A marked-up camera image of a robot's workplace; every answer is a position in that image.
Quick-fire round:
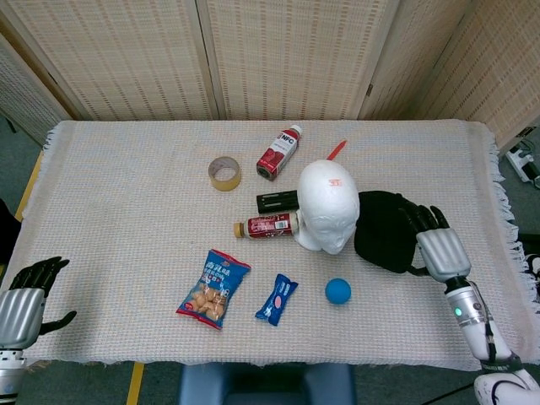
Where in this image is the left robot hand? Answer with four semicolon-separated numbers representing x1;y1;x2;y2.
0;256;78;350

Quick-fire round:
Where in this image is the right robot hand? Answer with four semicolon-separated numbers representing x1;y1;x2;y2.
396;192;472;283

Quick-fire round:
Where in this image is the black baseball cap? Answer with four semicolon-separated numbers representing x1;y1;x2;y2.
353;190;423;274

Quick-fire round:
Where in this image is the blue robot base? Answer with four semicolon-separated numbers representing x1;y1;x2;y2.
176;362;358;405

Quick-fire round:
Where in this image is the white foam mannequin head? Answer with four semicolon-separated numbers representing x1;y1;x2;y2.
294;159;360;256

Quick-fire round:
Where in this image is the blue ball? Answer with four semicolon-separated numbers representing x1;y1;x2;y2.
324;277;353;305

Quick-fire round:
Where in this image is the white device on floor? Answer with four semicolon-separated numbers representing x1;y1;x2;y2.
504;126;540;189

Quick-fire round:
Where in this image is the yellow floor tape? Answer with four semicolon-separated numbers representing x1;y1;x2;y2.
126;362;146;405

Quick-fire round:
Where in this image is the red pen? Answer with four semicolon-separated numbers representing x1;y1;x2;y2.
327;139;348;161

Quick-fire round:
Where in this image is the white woven tablecloth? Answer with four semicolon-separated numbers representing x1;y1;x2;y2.
8;119;527;372

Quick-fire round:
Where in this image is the black rectangular box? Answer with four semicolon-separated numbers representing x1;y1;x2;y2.
256;189;301;214

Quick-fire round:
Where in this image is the small blue candy packet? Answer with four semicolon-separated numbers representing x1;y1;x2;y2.
254;273;300;327

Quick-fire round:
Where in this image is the brown milk tea bottle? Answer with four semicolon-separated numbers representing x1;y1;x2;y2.
233;210;303;240

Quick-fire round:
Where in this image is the red NFC juice bottle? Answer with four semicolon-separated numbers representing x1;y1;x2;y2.
255;123;304;183

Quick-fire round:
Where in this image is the blue snack bag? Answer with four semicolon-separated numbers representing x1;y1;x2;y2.
175;248;252;332

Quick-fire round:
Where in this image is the beige tape roll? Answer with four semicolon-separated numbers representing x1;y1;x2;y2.
208;155;243;193

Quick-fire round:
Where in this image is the woven folding screen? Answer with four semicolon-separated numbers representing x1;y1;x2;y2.
0;0;540;147

